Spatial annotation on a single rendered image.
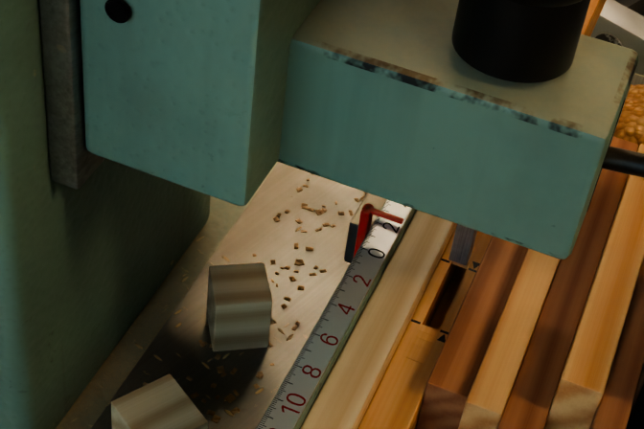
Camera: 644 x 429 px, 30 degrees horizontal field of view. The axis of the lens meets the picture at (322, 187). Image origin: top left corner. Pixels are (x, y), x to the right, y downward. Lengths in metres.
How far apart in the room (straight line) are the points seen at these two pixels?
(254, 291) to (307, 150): 0.19
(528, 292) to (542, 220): 0.07
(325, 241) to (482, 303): 0.25
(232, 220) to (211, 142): 0.30
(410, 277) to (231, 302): 0.16
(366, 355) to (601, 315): 0.10
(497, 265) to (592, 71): 0.12
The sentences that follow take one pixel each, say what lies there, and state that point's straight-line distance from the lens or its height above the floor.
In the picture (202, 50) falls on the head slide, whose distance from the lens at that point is 0.48.
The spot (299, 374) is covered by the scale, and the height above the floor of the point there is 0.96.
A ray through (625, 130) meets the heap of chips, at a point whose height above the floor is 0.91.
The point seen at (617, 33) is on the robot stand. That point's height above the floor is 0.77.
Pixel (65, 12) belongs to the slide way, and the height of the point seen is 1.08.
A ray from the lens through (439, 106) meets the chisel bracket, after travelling 0.49.
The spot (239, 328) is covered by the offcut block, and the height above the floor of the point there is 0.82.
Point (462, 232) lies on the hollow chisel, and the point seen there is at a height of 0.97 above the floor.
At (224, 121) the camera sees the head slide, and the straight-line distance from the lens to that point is 0.49.
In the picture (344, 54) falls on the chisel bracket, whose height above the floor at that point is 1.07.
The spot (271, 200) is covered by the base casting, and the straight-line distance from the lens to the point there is 0.82.
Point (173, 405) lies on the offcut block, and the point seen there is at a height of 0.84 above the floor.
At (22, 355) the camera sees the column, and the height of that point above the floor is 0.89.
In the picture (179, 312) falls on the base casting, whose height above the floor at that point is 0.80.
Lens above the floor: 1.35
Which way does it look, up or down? 42 degrees down
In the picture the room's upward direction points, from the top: 8 degrees clockwise
